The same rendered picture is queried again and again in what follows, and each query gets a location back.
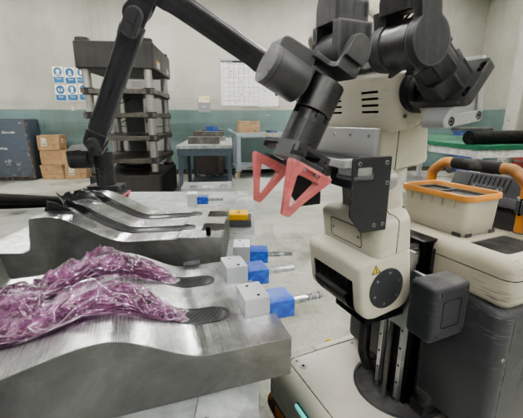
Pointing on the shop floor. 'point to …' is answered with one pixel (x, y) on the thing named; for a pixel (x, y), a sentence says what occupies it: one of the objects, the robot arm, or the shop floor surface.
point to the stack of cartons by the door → (57, 158)
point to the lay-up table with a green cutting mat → (481, 147)
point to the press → (134, 115)
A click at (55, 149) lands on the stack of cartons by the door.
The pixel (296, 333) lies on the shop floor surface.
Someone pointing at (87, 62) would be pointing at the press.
